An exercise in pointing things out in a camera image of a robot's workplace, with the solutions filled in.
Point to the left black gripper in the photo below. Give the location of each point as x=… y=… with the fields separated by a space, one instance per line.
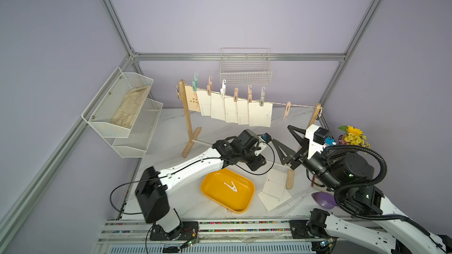
x=258 y=163

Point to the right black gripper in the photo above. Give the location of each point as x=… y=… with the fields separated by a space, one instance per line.
x=305 y=152

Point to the white clothespin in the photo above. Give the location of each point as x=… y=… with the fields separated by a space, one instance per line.
x=231 y=185
x=223 y=89

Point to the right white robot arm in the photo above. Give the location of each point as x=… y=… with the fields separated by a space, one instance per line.
x=352 y=172

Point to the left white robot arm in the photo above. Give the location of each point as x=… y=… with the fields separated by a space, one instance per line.
x=155 y=187

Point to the yellow plastic tray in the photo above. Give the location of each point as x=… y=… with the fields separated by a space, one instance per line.
x=213 y=188

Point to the purple vase with flowers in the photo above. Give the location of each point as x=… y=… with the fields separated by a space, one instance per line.
x=353 y=136

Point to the purple pink scoop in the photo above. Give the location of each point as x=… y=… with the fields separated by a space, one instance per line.
x=325 y=200

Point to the green clothespin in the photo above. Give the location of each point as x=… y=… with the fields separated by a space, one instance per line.
x=195 y=82

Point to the beige glove in shelf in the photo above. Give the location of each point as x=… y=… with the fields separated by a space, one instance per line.
x=131 y=104

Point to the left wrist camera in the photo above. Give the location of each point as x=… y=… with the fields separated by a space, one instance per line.
x=266 y=138

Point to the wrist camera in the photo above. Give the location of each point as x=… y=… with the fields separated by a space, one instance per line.
x=266 y=138
x=322 y=137

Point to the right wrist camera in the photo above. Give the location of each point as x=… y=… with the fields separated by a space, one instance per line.
x=322 y=137

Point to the wooden string rack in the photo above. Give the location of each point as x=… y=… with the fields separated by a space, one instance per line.
x=194 y=133

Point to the white wire basket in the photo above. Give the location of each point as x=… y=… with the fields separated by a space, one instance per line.
x=244 y=66

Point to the white mesh wall shelf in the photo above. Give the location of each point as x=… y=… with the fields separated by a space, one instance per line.
x=128 y=143

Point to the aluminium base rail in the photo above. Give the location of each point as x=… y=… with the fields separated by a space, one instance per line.
x=211 y=236

